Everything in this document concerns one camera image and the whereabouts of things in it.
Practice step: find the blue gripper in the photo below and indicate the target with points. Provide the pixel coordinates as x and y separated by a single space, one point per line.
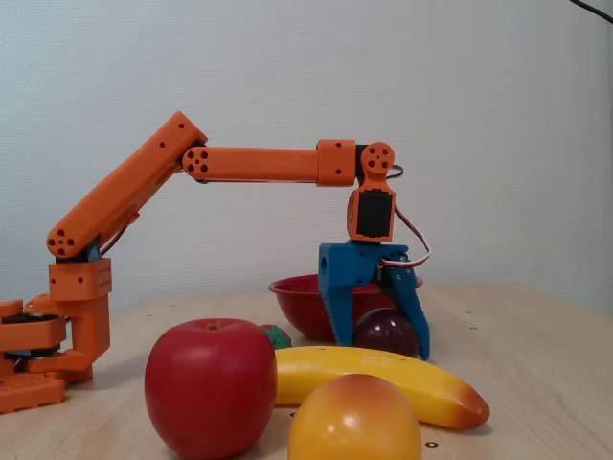
351 268

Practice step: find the dark purple plum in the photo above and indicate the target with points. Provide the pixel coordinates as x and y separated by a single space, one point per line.
383 333

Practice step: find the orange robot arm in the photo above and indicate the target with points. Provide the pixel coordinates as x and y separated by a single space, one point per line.
263 165

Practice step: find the red speckled bowl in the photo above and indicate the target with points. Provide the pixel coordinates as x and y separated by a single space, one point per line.
297 306

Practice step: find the yellow toy banana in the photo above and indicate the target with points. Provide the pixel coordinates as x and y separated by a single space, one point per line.
335 364

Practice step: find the small toy strawberry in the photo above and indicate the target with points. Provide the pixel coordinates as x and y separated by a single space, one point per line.
278 335

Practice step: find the yellow orange toy peach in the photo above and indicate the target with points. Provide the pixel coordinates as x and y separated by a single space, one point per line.
354 421

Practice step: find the red toy apple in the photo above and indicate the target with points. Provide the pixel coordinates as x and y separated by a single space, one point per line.
211 383

